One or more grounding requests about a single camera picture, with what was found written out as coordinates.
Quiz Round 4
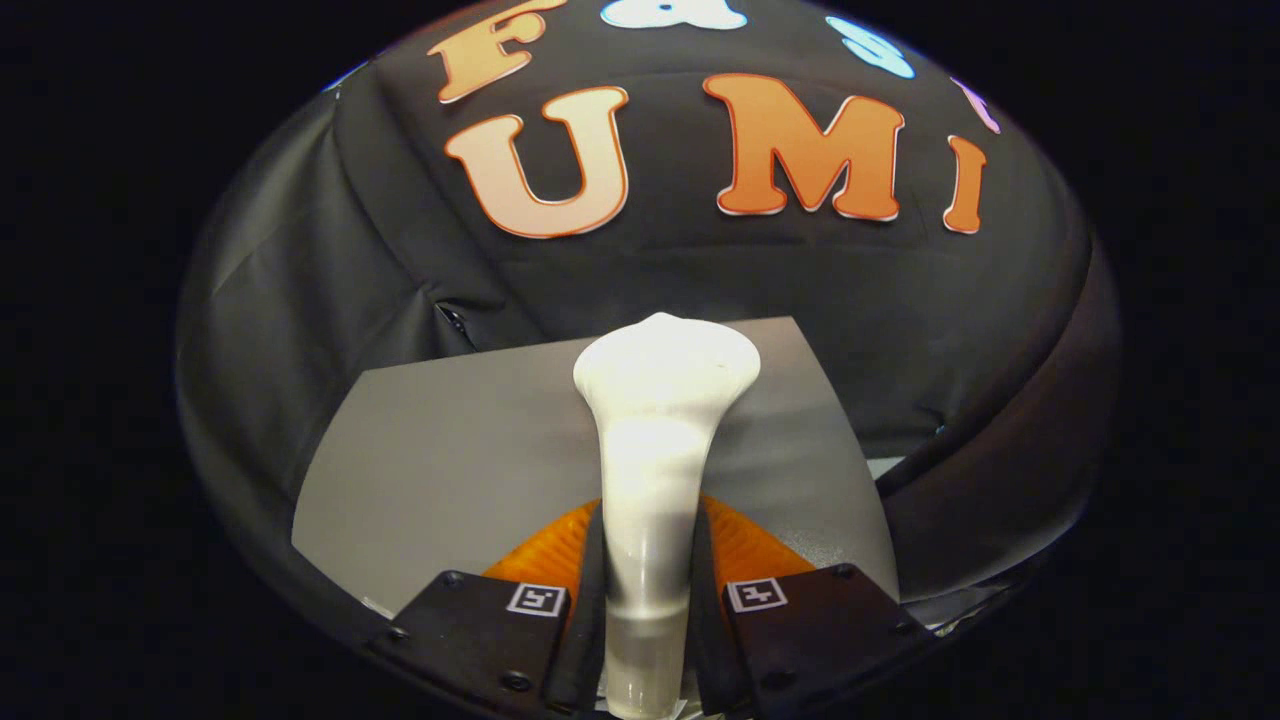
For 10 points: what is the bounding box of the black backdrop cloth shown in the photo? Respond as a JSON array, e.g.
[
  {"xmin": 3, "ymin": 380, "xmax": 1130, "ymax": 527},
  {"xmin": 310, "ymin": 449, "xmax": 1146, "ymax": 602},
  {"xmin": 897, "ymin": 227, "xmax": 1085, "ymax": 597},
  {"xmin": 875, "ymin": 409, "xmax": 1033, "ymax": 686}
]
[{"xmin": 178, "ymin": 0, "xmax": 1121, "ymax": 651}]

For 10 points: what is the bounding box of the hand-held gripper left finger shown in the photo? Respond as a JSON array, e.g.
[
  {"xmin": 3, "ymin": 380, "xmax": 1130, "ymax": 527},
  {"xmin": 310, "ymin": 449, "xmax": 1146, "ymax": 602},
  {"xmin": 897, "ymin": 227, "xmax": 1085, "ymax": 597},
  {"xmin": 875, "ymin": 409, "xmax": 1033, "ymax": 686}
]
[{"xmin": 370, "ymin": 498, "xmax": 609, "ymax": 720}]

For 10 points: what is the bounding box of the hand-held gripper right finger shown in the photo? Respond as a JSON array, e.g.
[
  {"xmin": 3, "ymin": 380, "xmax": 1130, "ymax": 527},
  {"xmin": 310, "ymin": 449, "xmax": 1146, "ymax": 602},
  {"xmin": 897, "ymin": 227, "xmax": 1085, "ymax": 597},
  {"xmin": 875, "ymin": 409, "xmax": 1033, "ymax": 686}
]
[{"xmin": 690, "ymin": 495, "xmax": 936, "ymax": 720}]

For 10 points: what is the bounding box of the white garment steamer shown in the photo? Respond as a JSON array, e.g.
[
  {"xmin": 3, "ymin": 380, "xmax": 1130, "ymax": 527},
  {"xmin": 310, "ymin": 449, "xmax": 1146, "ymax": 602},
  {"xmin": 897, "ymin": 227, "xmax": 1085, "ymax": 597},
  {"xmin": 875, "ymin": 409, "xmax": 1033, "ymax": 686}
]
[{"xmin": 573, "ymin": 312, "xmax": 762, "ymax": 720}]

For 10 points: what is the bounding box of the grey drawer cabinet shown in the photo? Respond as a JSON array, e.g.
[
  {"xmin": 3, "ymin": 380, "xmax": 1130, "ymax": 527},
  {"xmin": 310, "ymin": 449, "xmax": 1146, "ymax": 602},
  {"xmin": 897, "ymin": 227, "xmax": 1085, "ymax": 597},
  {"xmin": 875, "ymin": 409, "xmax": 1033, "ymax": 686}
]
[{"xmin": 291, "ymin": 316, "xmax": 901, "ymax": 617}]

